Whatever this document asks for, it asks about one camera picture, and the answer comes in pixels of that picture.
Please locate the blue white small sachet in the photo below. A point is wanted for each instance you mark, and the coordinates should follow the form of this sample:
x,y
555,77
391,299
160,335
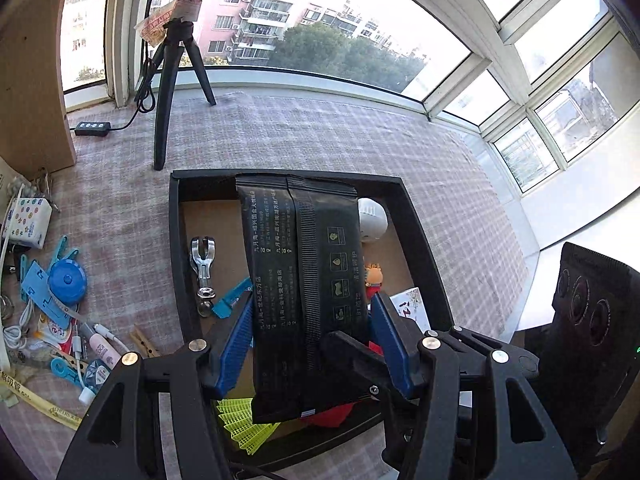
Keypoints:
x,y
97,375

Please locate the black inline remote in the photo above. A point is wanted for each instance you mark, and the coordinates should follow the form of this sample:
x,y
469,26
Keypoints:
x,y
92,128

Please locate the star-printed tissue pack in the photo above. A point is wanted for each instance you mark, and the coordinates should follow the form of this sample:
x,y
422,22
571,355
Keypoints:
x,y
27,220

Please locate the pink lettered snack sachet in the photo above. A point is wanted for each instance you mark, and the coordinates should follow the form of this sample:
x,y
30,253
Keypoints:
x,y
55,332

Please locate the silver metal clip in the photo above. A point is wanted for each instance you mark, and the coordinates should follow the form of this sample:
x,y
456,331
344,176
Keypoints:
x,y
45,177

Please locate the pink paper tag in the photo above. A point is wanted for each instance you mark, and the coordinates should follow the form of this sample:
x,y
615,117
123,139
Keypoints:
x,y
170,12

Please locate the yellow strip packet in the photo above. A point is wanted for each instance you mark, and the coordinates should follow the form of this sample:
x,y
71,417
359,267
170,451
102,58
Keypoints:
x,y
40,402

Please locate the pink checked tablecloth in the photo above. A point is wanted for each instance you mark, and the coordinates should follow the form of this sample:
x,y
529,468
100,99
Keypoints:
x,y
325,135

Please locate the silver metal tool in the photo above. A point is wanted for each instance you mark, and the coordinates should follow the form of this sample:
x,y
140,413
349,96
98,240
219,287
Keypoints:
x,y
202,265

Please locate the small pink bottle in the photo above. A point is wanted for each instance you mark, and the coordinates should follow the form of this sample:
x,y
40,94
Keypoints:
x,y
105,347

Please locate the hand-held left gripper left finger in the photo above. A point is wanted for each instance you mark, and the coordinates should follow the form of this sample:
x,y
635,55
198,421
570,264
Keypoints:
x,y
235,340

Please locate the light wooden board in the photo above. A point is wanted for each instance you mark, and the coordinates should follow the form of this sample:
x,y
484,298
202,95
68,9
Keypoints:
x,y
30,85

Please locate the blue clothespin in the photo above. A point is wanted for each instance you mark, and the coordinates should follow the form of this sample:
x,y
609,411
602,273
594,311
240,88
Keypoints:
x,y
62,250
230,302

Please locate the black tripod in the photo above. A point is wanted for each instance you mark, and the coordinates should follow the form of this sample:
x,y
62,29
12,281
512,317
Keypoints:
x,y
162,110

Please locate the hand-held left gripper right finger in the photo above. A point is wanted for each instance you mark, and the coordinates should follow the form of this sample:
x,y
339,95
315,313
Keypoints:
x,y
390,345

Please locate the black foil packet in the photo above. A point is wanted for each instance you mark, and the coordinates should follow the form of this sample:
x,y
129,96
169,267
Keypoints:
x,y
300,260

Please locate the white window frame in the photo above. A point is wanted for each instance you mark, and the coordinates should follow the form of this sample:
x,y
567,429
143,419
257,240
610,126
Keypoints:
x,y
505,55

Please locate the yellow-green plastic mesh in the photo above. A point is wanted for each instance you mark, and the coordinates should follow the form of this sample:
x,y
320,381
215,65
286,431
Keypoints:
x,y
240,425

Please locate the black cardboard tray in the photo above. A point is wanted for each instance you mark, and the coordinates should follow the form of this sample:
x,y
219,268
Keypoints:
x,y
215,220

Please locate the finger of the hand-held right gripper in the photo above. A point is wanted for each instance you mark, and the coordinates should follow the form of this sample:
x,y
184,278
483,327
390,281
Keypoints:
x,y
350,360
470,337

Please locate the light blue card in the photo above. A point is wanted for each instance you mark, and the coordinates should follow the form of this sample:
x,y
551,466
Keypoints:
x,y
40,290

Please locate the wooden clothespin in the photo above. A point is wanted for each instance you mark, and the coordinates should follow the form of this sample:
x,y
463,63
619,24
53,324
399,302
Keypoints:
x,y
145,342

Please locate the red pouch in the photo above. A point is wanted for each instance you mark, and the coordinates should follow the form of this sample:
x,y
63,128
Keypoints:
x,y
330,415

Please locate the white printed box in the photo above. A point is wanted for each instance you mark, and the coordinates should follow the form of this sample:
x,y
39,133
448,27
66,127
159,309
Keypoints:
x,y
410,305

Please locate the white round device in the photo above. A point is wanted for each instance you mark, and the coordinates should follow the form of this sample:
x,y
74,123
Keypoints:
x,y
372,220

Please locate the blue round tape measure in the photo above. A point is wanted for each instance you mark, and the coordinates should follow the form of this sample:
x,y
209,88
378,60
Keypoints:
x,y
67,282

